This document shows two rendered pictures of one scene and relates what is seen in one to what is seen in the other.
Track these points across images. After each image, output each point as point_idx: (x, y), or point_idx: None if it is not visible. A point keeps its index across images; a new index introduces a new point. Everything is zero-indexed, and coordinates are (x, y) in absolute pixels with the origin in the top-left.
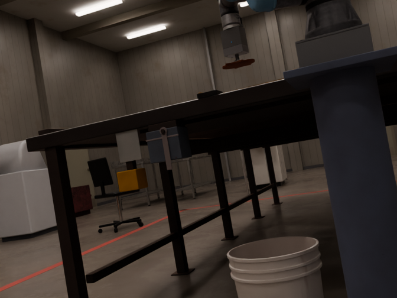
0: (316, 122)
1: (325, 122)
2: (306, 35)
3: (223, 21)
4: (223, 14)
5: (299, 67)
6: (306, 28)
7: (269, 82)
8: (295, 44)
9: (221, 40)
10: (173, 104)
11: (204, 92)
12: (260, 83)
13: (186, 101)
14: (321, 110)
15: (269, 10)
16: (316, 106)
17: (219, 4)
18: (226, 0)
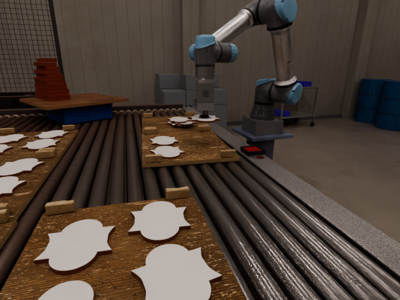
0: (269, 155)
1: (272, 154)
2: (273, 116)
3: (213, 72)
4: (214, 65)
5: (282, 132)
6: (272, 113)
7: (237, 137)
8: (283, 122)
9: (213, 93)
10: (278, 163)
11: (262, 148)
12: (218, 137)
13: (269, 158)
14: (272, 150)
15: (287, 104)
16: (272, 148)
17: (214, 52)
18: (228, 59)
